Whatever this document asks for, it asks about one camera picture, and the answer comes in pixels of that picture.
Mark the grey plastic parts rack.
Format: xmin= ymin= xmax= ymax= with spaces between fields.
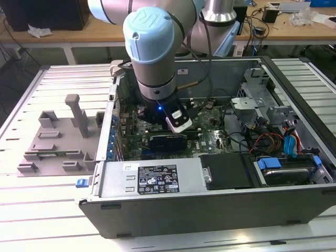
xmin=16 ymin=93 xmax=106 ymax=180

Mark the grey flat box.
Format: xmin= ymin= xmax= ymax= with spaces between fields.
xmin=267 ymin=1 xmax=312 ymax=14

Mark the black cable with copper end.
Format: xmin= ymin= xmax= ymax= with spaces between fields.
xmin=177 ymin=15 xmax=214 ymax=90

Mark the crumpled white paper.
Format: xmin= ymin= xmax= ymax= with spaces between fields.
xmin=27 ymin=23 xmax=53 ymax=39

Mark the wooden desk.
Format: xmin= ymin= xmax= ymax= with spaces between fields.
xmin=0 ymin=0 xmax=336 ymax=50

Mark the black power supply label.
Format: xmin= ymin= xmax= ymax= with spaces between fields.
xmin=137 ymin=163 xmax=180 ymax=195

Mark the red yellow power wire bundle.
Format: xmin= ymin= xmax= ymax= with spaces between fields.
xmin=249 ymin=132 xmax=286 ymax=155

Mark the grey metal drive cage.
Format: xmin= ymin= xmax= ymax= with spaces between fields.
xmin=230 ymin=67 xmax=301 ymax=133

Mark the silver power supply unit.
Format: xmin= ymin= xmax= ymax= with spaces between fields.
xmin=99 ymin=156 xmax=204 ymax=198

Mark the hard disk in blue carrier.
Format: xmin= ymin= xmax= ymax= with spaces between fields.
xmin=256 ymin=154 xmax=323 ymax=186

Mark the clear plastic bag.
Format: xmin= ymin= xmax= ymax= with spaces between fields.
xmin=289 ymin=7 xmax=316 ymax=27

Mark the black graphics card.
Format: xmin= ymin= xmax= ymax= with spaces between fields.
xmin=148 ymin=133 xmax=188 ymax=151

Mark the open dark grey PC case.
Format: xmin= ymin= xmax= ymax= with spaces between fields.
xmin=78 ymin=54 xmax=336 ymax=240

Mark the green motherboard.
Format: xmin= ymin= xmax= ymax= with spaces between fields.
xmin=115 ymin=97 xmax=238 ymax=161

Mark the large black box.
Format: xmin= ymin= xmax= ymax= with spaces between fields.
xmin=1 ymin=0 xmax=90 ymax=32

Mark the blue flat data wire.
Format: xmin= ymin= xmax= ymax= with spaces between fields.
xmin=283 ymin=132 xmax=300 ymax=159

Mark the black camera cable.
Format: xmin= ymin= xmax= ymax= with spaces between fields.
xmin=186 ymin=102 xmax=211 ymax=119

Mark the green RAM stick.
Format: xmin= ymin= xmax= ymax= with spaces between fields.
xmin=38 ymin=149 xmax=79 ymax=159

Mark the black upright box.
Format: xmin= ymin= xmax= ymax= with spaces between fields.
xmin=234 ymin=5 xmax=249 ymax=37

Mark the small black box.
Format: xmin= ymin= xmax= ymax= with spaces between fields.
xmin=261 ymin=7 xmax=279 ymax=24

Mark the pale grey case latch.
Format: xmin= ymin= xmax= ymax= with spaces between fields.
xmin=109 ymin=59 xmax=132 ymax=77

